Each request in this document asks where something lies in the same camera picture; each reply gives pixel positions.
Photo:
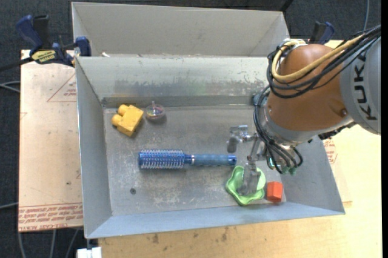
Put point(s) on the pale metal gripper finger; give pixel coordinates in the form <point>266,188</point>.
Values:
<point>250,179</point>
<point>235,138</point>

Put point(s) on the green wavy-edged dish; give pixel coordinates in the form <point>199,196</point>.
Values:
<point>235,187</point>

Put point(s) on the orange-red small block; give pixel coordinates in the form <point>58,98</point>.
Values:
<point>274,191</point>

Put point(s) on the blue round hairbrush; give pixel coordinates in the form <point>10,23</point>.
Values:
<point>169,159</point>

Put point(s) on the grey metal bin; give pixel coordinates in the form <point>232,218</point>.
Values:
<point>182,184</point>

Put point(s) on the clear spinning top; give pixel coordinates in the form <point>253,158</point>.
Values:
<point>155,113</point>

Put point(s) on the yellow toy building block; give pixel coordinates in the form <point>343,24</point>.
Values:
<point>128,120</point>

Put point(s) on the brown cardboard board, red print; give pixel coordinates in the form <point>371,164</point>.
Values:
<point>48,144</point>

